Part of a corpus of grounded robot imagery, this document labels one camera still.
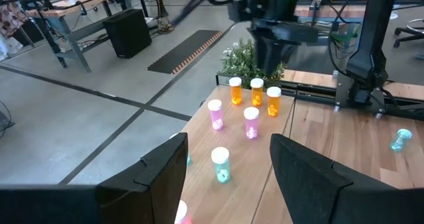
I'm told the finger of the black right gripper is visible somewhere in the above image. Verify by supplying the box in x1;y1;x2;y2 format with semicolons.
276;42;297;68
254;40;276;78

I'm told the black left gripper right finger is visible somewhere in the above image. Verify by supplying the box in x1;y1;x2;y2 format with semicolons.
270;133;398;224

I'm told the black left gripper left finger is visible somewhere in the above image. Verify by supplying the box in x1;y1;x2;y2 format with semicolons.
95;133;189;224

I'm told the red pill bottle white cap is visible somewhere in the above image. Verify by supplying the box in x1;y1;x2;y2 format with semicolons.
174;199;193;224

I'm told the orange pill bottle white cap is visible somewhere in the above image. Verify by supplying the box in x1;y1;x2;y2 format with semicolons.
229;76;243;106
250;78;265;107
266;86;282;118

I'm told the pink pill bottle white cap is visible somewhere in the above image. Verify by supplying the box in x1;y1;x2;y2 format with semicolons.
243;107;260;140
207;99;225;131

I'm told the teal pill bottle white cap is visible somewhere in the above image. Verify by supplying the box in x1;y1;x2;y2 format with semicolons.
389;128;413;152
211;146;232;184

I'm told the small green potted plant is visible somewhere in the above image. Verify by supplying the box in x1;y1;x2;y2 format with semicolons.
219;38;288;89

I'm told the wooden desk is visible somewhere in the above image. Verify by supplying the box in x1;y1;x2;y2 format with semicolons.
294;3;368;19

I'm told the black mat with striped edge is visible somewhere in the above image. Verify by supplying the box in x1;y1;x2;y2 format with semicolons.
146;29;223;75

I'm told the black office chair base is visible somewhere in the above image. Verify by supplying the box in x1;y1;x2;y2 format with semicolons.
393;17;424;49

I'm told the black speaker box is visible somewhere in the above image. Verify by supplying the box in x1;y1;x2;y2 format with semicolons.
102;8;152;58

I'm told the wooden table with gray legs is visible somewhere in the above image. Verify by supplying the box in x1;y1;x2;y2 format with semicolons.
25;0;133;73

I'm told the brown patterned hanging cloth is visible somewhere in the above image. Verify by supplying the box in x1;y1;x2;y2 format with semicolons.
0;0;32;61

